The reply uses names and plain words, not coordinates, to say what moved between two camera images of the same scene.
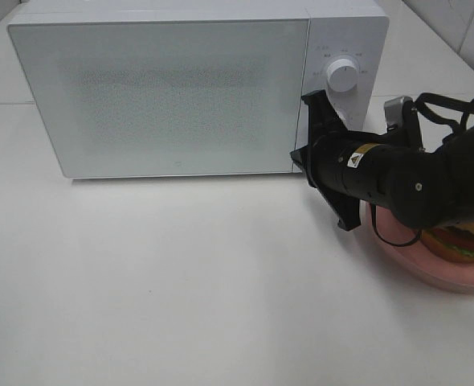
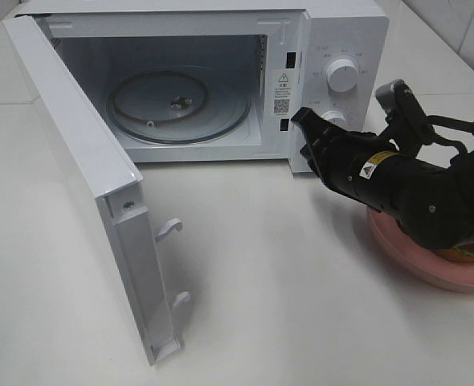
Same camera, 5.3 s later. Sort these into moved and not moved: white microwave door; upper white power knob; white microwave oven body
Moved: white microwave door
Not moved: white microwave oven body; upper white power knob
